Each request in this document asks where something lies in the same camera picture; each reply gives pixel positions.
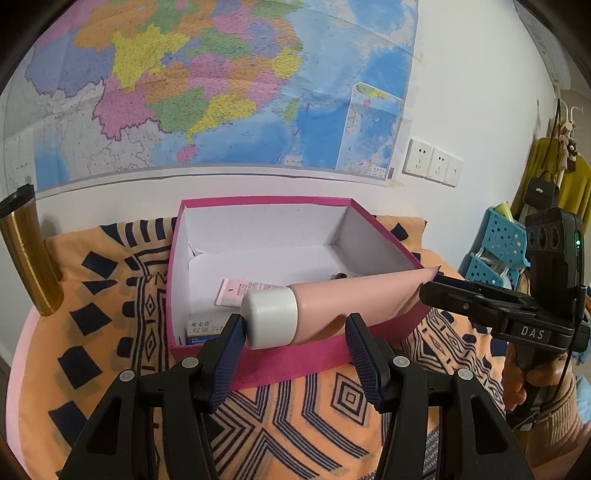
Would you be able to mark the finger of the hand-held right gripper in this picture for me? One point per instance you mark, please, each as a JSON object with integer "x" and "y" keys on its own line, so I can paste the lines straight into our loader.
{"x": 461, "y": 304}
{"x": 485, "y": 286}

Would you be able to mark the coat rack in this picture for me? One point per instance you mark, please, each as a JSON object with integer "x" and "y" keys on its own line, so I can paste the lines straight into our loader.
{"x": 567, "y": 138}

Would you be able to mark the white wall socket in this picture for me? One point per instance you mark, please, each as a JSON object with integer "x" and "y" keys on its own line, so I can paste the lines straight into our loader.
{"x": 439, "y": 165}
{"x": 418, "y": 157}

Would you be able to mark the colourful wall map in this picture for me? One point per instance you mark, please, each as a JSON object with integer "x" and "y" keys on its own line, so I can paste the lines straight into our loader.
{"x": 207, "y": 92}

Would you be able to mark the pink tube with white cap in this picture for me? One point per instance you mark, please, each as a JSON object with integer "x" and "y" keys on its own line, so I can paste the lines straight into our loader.
{"x": 351, "y": 304}

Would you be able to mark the gold thermos flask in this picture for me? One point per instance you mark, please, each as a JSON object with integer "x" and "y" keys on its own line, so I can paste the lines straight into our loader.
{"x": 27, "y": 258}

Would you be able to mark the orange patterned cloth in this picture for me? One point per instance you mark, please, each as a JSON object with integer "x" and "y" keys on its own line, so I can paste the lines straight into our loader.
{"x": 74, "y": 263}

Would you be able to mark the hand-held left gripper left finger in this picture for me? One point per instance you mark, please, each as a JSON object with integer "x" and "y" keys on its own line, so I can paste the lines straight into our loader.
{"x": 226, "y": 364}

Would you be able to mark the yellow-green plastic object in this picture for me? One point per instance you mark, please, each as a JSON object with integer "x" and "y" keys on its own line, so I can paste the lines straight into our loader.
{"x": 503, "y": 211}

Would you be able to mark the blue perforated storage rack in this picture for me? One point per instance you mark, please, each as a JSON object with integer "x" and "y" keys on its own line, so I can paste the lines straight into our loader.
{"x": 503, "y": 235}

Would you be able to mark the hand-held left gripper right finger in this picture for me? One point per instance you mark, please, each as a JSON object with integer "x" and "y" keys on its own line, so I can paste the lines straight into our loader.
{"x": 364, "y": 364}

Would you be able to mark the pink cardboard box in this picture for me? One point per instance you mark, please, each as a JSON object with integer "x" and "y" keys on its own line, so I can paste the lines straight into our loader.
{"x": 295, "y": 364}

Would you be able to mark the black handbag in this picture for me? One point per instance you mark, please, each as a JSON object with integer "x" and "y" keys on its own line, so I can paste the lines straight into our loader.
{"x": 540, "y": 191}

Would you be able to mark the person's right hand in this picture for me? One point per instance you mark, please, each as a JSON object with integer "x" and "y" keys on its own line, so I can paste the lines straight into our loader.
{"x": 512, "y": 383}

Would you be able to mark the pink printed packet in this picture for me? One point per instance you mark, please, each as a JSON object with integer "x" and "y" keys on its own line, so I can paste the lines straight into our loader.
{"x": 231, "y": 290}

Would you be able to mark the blue and white medicine box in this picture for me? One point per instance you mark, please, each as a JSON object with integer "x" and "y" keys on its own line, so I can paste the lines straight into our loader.
{"x": 196, "y": 340}

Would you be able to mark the yellow hanging garment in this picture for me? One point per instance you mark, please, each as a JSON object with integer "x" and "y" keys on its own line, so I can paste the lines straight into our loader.
{"x": 577, "y": 184}

